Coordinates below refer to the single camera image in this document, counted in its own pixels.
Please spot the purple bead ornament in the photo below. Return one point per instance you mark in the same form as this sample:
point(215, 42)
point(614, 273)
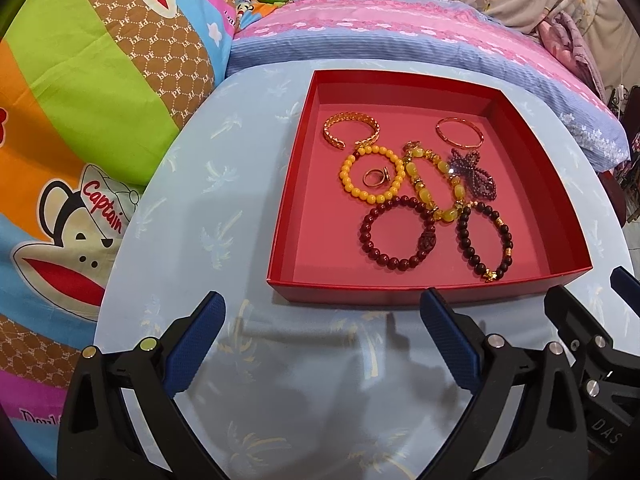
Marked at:
point(475, 175)

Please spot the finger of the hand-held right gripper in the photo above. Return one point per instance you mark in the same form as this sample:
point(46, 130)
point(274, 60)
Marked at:
point(575, 325)
point(629, 287)

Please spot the colourful cartoon monkey pillow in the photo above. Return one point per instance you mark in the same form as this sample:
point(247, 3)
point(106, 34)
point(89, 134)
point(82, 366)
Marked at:
point(75, 60)

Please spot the rose gold bangle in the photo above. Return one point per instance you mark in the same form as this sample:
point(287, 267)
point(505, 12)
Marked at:
point(456, 119)

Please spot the red cardboard box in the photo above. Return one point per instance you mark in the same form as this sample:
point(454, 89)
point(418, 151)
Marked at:
point(320, 260)

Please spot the purple crumpled cloth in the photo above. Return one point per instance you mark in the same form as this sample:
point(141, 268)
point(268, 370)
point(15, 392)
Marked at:
point(570, 45)

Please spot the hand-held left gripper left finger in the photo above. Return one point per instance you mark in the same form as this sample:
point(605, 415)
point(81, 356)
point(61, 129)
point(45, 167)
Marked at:
point(195, 345)

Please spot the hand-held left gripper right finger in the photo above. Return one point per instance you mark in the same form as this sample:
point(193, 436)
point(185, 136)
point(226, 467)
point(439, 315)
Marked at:
point(450, 340)

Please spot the dark wooden furniture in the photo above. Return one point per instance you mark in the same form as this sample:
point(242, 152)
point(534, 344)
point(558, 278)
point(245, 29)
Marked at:
point(622, 190)

